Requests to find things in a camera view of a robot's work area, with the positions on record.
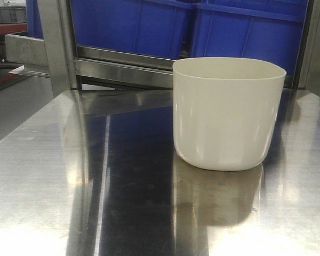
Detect blue crate left on shelf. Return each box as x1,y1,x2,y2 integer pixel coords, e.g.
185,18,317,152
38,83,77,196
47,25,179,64
70,1,193,59

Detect blue crate on shelf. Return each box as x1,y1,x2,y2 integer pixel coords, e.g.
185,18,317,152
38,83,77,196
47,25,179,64
189,1,308,75
70,1,193,59

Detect blue crate right on shelf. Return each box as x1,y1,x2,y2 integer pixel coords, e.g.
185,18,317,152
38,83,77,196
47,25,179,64
189,1,308,75

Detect red metal rack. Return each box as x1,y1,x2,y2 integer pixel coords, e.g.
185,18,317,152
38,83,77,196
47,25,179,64
0,23,27,90

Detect grey crate far left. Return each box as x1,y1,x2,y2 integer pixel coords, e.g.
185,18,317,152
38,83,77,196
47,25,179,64
0,6,26,24

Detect stainless steel shelf frame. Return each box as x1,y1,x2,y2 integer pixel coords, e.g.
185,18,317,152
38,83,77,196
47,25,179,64
5,1,320,97

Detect blue crate behind post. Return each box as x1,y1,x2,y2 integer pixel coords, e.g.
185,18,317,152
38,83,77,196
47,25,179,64
26,0,44,39

